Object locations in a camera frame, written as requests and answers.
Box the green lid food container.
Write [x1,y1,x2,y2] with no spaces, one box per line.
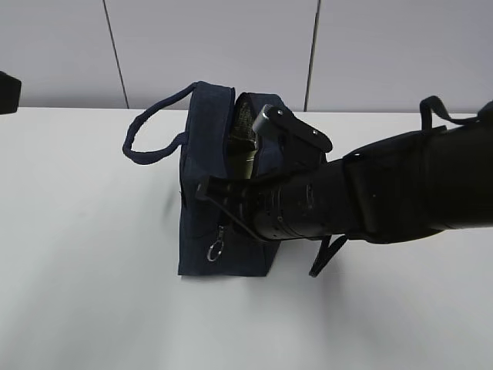
[227,141,257,180]

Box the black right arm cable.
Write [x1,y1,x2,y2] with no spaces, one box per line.
[307,233,350,278]

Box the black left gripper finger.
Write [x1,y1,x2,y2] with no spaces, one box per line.
[0,71,22,115]

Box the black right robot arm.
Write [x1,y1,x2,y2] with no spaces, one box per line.
[196,96,492,244]

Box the dark navy lunch bag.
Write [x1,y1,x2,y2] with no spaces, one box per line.
[122,81,285,278]

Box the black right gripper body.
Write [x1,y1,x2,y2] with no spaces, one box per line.
[196,159,370,241]

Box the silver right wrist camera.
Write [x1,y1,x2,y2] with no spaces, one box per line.
[253,104,333,173]

